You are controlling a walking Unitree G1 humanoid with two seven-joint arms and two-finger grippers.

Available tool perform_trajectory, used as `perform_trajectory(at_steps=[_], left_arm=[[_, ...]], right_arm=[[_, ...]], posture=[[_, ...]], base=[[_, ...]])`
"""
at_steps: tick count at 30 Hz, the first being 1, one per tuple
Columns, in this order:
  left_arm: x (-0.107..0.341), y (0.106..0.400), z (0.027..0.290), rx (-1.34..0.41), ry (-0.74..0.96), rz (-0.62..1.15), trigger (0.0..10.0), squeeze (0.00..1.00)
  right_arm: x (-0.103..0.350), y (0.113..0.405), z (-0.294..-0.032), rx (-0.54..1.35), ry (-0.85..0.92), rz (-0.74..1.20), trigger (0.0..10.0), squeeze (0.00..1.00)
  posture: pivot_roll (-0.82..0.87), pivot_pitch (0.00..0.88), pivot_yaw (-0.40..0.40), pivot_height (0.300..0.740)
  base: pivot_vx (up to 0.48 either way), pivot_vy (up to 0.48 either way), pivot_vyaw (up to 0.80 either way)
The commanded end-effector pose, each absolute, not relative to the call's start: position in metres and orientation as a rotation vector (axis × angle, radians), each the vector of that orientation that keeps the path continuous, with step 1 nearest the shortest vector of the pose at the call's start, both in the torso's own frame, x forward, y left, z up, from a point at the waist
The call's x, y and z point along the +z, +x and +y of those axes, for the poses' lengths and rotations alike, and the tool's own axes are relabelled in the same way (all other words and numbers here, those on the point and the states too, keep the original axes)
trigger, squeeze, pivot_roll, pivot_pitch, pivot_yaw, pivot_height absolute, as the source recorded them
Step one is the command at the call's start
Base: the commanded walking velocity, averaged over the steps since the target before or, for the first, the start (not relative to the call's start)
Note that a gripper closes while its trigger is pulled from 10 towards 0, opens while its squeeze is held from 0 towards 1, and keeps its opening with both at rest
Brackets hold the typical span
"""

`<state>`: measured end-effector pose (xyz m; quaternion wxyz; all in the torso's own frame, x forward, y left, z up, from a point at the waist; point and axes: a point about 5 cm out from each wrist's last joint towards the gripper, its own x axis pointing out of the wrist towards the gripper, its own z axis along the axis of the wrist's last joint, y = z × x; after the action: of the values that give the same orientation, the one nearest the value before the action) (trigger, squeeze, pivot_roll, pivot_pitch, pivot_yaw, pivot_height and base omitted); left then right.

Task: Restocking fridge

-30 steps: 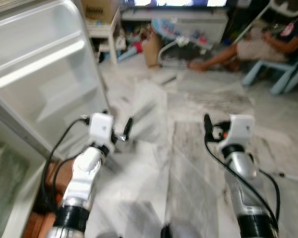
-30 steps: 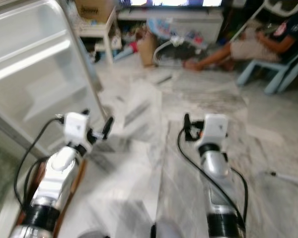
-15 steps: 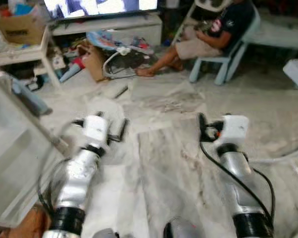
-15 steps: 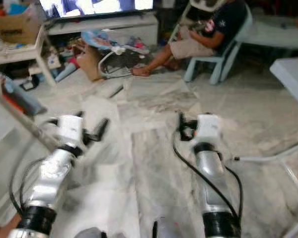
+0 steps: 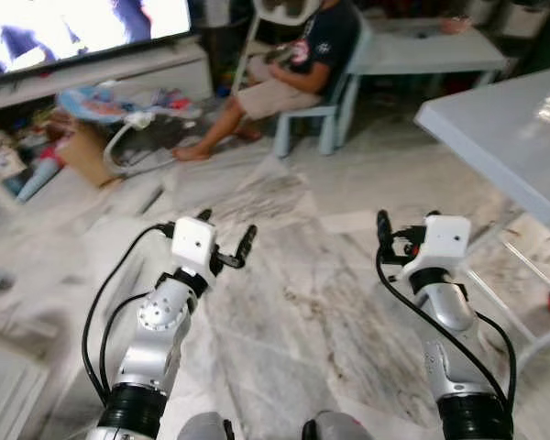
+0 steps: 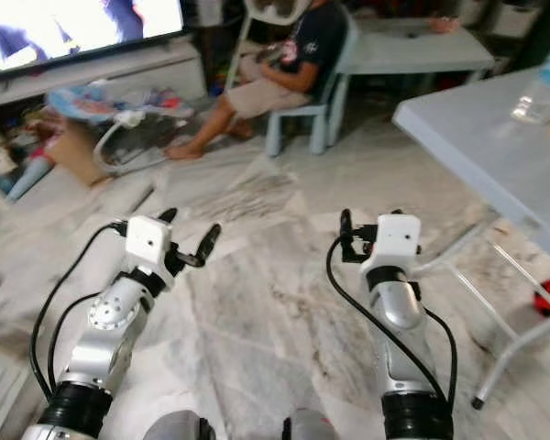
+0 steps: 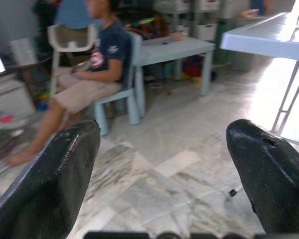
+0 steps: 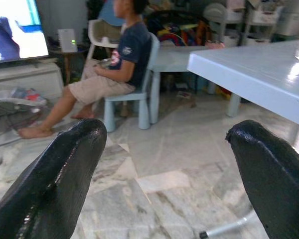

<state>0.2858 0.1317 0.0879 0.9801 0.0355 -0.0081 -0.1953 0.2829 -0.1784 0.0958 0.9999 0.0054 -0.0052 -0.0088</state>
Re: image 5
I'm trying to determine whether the large grey folding table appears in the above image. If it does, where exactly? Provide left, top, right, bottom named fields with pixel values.
left=414, top=66, right=550, bottom=368

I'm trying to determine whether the short black left arm cable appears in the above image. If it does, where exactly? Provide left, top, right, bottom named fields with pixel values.
left=99, top=291, right=157, bottom=395

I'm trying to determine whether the flat screen television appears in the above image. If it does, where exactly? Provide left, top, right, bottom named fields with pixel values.
left=0, top=0, right=198, bottom=79

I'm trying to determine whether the short black right arm cable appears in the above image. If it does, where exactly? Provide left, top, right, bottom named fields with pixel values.
left=475, top=310, right=519, bottom=409

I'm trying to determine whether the seated child in dark shirt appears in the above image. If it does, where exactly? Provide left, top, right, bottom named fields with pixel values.
left=171, top=0, right=363, bottom=163

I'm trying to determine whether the white television stand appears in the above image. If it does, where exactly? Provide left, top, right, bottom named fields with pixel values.
left=0, top=37, right=212, bottom=116

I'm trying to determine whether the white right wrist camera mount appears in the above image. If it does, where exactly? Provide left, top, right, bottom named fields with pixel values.
left=422, top=215, right=471, bottom=271

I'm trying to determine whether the white high chair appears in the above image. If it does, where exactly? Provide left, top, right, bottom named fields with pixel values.
left=234, top=0, right=324, bottom=93

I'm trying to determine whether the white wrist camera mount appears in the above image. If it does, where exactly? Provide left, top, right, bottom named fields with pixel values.
left=171, top=218, right=216, bottom=276
left=422, top=215, right=471, bottom=271

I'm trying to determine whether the long black right arm cable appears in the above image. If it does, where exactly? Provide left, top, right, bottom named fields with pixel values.
left=376, top=247, right=512, bottom=409

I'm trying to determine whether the grey robot right leg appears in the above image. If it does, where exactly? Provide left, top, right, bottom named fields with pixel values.
left=302, top=411, right=372, bottom=440

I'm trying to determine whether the blue and white baby bouncer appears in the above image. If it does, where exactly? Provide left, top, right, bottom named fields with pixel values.
left=57, top=81, right=203, bottom=177

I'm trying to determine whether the brown paper bag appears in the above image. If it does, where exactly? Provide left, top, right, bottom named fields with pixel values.
left=60, top=124, right=120, bottom=189

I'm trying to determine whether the grey robot left leg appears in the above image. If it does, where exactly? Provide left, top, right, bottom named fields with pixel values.
left=179, top=412, right=235, bottom=440

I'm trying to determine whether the small grey table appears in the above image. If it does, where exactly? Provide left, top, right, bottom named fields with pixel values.
left=353, top=18, right=510, bottom=93

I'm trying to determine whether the grey robot leg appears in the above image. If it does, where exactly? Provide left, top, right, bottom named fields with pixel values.
left=302, top=411, right=372, bottom=440
left=179, top=412, right=235, bottom=440

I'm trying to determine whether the pile of toys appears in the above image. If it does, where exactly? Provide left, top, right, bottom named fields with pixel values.
left=0, top=128, right=61, bottom=204

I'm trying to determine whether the light blue plastic chair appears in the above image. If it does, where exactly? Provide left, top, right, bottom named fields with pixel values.
left=273, top=14, right=372, bottom=159

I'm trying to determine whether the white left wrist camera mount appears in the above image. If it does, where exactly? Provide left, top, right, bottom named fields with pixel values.
left=171, top=218, right=216, bottom=276

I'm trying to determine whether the short black arm cable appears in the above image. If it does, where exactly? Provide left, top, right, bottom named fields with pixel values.
left=475, top=310, right=519, bottom=409
left=99, top=291, right=157, bottom=395

